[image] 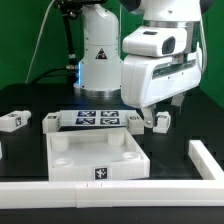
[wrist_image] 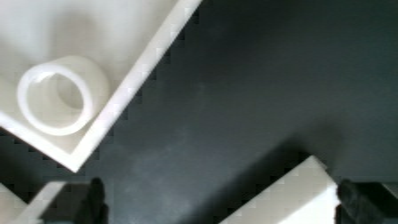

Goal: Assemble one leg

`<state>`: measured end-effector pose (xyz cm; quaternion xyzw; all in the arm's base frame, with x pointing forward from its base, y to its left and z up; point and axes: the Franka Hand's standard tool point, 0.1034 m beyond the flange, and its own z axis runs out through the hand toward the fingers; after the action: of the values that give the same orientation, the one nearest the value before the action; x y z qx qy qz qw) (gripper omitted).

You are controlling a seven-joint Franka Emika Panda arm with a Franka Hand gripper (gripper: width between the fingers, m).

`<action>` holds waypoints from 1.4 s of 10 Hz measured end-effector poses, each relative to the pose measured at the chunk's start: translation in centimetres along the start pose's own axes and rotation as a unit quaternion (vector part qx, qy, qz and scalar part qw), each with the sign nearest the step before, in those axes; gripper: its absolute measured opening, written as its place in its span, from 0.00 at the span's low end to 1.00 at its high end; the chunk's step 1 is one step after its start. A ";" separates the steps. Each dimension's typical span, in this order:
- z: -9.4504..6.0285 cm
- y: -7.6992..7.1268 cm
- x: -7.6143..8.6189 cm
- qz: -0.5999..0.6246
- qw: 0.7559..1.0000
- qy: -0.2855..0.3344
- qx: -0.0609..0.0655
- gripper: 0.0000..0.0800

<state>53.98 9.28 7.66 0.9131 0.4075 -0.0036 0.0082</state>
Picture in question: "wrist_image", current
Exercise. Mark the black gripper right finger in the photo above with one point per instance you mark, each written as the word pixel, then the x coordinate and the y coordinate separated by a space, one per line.
pixel 369 203

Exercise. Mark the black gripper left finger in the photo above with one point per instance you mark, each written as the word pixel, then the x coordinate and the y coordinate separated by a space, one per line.
pixel 79 206

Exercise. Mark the white square tabletop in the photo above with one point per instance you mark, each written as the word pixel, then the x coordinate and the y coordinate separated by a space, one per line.
pixel 81 49

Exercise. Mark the white L-shaped fence wall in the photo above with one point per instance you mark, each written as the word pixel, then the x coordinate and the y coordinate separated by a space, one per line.
pixel 298 201

